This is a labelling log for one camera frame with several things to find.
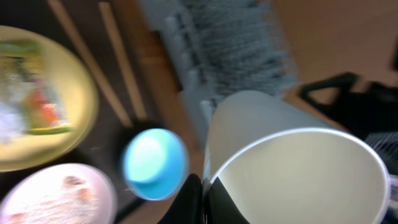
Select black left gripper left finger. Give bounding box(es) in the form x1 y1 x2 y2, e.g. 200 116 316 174
158 174 203 224

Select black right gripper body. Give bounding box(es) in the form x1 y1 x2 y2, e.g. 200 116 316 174
337 82 397 139

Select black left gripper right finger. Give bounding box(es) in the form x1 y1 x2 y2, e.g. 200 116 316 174
205 178 249 224

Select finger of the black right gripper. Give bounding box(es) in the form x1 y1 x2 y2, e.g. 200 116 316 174
298 72 358 115

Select white cup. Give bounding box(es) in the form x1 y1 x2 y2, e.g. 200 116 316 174
203 91 391 223

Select green snack wrapper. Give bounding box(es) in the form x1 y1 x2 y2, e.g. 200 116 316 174
1 39 72 135

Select rice leftovers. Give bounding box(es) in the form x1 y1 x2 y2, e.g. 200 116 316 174
5 176 98 224

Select grey dishwasher rack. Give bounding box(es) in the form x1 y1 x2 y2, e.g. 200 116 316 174
140 0 298 144

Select blue bowl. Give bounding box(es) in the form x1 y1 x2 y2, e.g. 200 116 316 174
121 128 189 201

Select dark brown serving tray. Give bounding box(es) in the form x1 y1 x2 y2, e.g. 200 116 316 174
1 1 174 223

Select yellow plate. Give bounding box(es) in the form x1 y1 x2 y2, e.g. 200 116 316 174
1 26 99 172

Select right wooden chopstick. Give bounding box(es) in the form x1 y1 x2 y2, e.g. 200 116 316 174
99 1 148 119

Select wooden chopstick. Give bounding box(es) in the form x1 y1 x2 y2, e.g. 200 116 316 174
47 0 133 128
99 1 148 119

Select left wooden chopstick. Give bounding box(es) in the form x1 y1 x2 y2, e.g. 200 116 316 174
47 0 133 128

